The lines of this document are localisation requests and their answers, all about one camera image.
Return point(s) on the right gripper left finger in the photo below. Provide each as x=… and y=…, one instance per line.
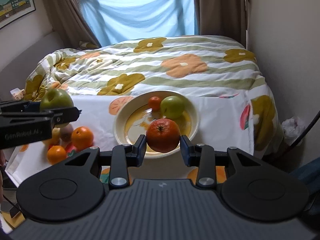
x=124, y=156

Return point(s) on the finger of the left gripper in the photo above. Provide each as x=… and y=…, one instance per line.
x=65, y=115
x=19, y=106

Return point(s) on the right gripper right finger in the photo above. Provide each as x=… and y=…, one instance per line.
x=203, y=157

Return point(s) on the brown kiwi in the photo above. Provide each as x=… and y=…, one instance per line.
x=66, y=133

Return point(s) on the green apple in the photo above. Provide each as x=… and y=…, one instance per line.
x=56, y=98
x=172, y=107

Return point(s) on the yellow pear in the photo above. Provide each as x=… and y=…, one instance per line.
x=55, y=139

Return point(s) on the large orange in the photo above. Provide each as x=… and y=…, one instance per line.
x=163, y=135

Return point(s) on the cream ceramic bowl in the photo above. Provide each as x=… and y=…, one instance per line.
x=134, y=118

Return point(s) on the small orange front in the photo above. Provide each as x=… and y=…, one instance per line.
x=56, y=154

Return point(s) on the white fruit print cloth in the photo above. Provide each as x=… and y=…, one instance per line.
x=224, y=122

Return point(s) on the small tangerine in bowl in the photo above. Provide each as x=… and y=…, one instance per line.
x=154, y=103

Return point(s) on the left brown curtain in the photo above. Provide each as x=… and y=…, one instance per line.
x=67, y=20

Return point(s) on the brown curtain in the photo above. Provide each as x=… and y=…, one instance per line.
x=67, y=20
x=222, y=17

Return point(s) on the floral striped duvet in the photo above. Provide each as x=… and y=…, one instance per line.
x=212, y=66

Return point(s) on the white plastic bag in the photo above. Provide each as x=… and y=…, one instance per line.
x=293, y=128

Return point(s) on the framed landscape picture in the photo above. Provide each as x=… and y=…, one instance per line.
x=11, y=10

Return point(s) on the light blue window cloth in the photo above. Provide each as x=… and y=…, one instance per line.
x=113, y=21

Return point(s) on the right brown curtain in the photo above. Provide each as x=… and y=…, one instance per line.
x=222, y=17

